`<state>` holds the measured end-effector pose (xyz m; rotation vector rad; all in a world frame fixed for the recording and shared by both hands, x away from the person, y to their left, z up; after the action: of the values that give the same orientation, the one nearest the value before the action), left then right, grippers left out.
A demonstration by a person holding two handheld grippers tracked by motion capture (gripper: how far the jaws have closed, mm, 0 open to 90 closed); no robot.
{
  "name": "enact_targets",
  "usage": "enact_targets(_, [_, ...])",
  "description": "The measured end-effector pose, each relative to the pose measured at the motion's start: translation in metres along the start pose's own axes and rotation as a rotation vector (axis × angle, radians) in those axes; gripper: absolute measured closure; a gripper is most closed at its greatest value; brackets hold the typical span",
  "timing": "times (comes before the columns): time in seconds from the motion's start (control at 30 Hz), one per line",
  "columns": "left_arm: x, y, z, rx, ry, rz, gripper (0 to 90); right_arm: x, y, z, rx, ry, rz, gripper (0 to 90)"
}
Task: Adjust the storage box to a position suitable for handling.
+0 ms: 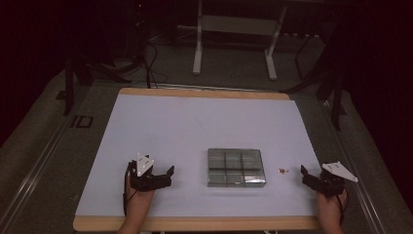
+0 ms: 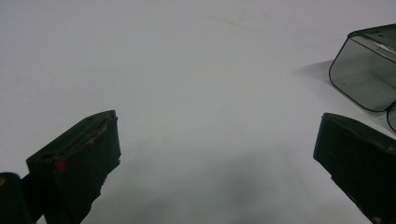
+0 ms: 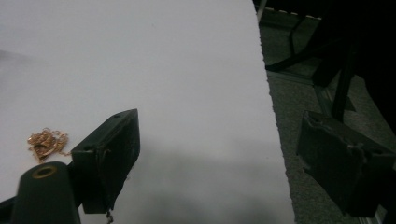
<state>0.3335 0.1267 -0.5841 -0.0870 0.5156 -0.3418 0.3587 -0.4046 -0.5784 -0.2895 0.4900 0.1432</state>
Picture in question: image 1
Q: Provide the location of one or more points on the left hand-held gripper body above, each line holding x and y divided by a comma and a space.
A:
142, 182

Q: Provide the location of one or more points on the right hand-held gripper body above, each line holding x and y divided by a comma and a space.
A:
331, 180

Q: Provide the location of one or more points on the small reddish-brown pieces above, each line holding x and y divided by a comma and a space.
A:
283, 170

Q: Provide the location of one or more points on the clear plastic compartment box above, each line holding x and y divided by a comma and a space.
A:
235, 167

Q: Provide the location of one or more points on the person's left hand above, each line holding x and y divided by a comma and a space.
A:
139, 200

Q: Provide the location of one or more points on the person's right hand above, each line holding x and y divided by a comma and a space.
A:
329, 204

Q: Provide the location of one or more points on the white table mat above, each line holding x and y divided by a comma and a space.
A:
195, 130

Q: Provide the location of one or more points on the black metal stand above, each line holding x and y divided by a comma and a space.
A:
78, 74
331, 87

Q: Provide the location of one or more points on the metal floor rail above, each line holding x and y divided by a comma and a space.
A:
357, 169
29, 182

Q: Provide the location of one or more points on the black floor bracket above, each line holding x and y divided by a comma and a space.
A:
82, 121

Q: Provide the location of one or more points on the white metal stand frame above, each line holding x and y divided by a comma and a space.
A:
238, 26

